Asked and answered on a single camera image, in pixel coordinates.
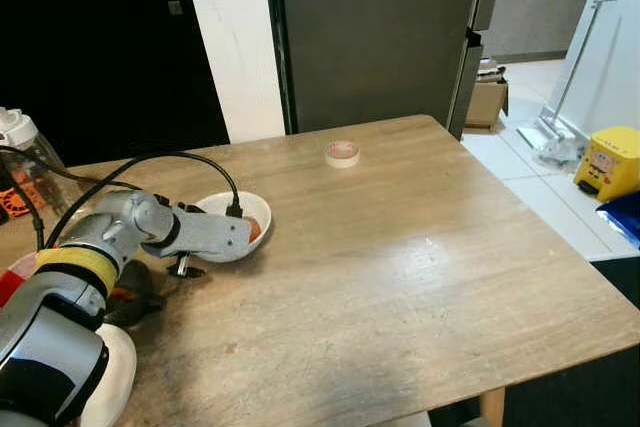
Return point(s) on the white ceramic bowl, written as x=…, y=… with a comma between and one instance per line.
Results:
x=215, y=204

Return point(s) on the orange red tomato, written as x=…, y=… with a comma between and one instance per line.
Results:
x=254, y=230

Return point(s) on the grey fridge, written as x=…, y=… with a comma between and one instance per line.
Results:
x=380, y=37

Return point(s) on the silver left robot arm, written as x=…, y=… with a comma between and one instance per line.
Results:
x=60, y=347

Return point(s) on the black bowl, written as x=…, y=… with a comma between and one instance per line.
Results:
x=135, y=297

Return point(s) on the blue dustpan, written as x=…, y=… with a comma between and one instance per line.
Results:
x=622, y=217

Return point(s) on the orange black device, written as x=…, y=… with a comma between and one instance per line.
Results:
x=15, y=205

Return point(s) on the yellow cartoon plastic bin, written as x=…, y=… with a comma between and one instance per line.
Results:
x=610, y=162

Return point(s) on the white tape roll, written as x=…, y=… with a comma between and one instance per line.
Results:
x=342, y=161

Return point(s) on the clear jug white cap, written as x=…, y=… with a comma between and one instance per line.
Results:
x=25, y=157

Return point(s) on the light wooden table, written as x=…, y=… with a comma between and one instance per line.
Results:
x=400, y=277

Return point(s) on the black door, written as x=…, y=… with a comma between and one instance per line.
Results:
x=90, y=67

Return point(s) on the clear plastic bag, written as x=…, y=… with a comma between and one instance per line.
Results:
x=560, y=152

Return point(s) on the cardboard box with clutter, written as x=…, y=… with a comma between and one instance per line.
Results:
x=487, y=107

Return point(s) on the grey kitchen counter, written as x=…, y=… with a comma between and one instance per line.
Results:
x=540, y=7

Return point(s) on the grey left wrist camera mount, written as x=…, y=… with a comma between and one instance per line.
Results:
x=215, y=235

